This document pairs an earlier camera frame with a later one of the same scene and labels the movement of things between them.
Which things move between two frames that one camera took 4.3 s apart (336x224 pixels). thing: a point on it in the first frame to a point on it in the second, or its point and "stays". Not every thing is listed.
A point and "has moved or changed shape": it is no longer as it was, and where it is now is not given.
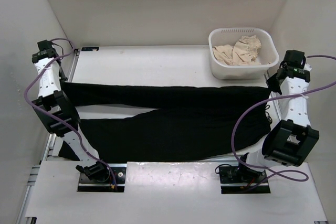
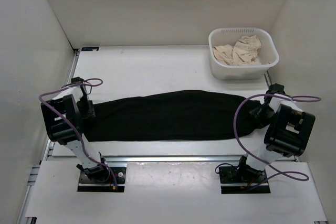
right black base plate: x=234 y=180 stays
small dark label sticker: x=90 y=49 stays
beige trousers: x=243 y=53 stays
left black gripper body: x=61 y=76 to x=85 y=107
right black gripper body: x=273 y=84 to x=263 y=115
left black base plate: x=119 y=170 stays
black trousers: x=193 y=121 has moved or changed shape
